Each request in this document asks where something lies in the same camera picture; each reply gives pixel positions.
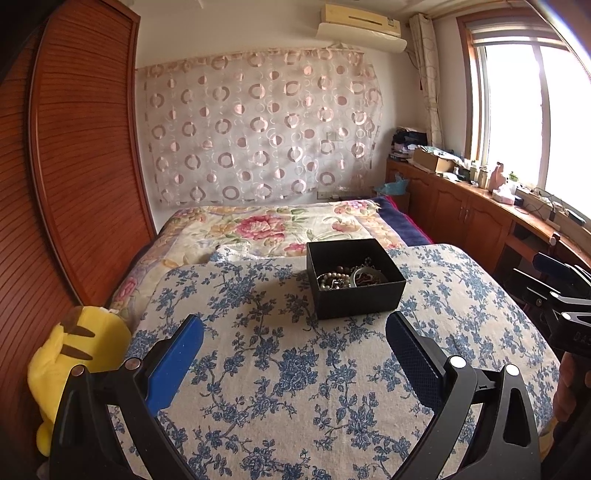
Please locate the dark metal bangle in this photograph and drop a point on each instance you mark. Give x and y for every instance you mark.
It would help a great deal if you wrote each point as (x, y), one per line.
(367, 276)

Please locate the pink circle sheer curtain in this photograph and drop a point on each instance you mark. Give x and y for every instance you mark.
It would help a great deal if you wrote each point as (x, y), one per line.
(258, 126)

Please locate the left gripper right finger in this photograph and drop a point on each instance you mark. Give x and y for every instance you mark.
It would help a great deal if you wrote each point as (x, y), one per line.
(504, 444)

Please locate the beige patterned window curtain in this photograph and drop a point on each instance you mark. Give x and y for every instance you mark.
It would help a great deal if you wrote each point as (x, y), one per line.
(427, 59)

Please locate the cardboard box on cabinet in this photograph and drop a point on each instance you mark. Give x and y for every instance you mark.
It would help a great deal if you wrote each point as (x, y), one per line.
(434, 160)

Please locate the navy blue bed sheet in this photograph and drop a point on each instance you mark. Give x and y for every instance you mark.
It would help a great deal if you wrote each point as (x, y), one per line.
(400, 222)

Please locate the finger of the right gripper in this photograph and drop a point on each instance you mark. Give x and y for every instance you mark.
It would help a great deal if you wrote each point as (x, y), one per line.
(556, 267)
(542, 295)

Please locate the pink figurine on sill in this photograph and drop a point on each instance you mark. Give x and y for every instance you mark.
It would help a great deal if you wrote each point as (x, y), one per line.
(497, 178)

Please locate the black square jewelry box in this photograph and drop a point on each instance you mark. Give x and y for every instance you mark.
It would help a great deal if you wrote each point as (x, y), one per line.
(330, 265)

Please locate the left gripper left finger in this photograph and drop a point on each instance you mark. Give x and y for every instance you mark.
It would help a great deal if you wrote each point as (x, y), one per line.
(84, 442)

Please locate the blue plastic bag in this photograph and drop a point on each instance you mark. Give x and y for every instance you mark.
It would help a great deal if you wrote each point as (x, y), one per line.
(397, 187)

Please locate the yellow plush toy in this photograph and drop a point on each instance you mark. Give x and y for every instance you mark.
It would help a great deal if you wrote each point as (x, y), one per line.
(93, 337)

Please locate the blue floral white blanket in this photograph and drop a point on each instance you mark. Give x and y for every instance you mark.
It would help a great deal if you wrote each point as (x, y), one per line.
(275, 393)

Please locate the pink floral quilt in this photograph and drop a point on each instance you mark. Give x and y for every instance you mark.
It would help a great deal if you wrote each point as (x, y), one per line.
(191, 236)

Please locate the wooden side cabinet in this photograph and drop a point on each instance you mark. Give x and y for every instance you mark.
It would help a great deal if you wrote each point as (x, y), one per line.
(496, 236)

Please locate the white wall air conditioner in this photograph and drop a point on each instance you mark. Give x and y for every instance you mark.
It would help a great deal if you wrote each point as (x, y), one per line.
(355, 27)

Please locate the window with wooden frame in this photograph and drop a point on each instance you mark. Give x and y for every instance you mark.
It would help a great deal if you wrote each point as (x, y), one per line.
(529, 104)

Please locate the person's right hand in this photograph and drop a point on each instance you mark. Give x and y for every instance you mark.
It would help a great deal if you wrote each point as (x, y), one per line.
(570, 375)

